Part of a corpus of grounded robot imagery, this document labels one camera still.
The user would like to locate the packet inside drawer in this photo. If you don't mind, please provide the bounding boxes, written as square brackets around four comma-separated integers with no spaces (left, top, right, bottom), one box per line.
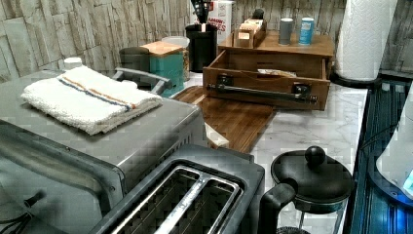
[257,69,297,77]

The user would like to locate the wooden drawer cabinet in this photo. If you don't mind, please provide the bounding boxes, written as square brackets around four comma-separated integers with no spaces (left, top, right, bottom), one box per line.
[218,30,334,79]

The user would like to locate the small wrapped stick packet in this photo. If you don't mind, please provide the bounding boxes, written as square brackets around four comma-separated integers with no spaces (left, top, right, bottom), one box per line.
[205,123,229,148]

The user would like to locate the wooden cutting board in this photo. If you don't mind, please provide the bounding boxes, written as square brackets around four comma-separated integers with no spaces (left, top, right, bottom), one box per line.
[172,86,274,153]

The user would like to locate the teal canister with wooden lid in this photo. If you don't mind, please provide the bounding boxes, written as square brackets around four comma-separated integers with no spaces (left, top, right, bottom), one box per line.
[143,41,184,98]

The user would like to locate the black two-slot toaster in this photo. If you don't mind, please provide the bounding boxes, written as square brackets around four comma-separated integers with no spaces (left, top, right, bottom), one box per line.
[88,144,265,234]

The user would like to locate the black utensil holder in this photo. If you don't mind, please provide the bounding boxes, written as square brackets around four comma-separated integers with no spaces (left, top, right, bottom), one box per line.
[185,24,217,72]

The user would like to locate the clear jar with white lid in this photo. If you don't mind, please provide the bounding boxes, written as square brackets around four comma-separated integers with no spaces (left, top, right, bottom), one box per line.
[162,36,190,81]

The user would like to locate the dark grey cup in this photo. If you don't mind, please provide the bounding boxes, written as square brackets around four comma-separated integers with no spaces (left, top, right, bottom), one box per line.
[119,47,150,72]

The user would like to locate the wooden tea bag organizer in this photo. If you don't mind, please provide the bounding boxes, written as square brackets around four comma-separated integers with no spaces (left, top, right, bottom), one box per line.
[233,19,267,49]

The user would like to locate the cereal box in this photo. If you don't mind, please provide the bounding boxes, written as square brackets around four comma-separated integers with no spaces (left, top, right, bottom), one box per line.
[207,0,234,43]

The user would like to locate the grey shaker can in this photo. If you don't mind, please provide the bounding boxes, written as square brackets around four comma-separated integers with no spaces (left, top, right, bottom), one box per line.
[279,18,293,45]

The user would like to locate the white striped folded towel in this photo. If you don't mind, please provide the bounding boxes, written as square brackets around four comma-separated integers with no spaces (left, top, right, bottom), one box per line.
[21,65,163,136]

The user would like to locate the blue shaker can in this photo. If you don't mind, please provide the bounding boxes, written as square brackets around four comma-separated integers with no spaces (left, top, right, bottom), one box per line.
[299,18,315,45]

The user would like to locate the silver toaster oven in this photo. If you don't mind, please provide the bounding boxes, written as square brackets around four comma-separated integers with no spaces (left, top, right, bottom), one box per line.
[0,71,206,234]

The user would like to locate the white paper towel roll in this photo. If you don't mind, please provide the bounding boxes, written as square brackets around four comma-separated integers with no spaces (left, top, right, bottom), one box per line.
[335,0,397,82]

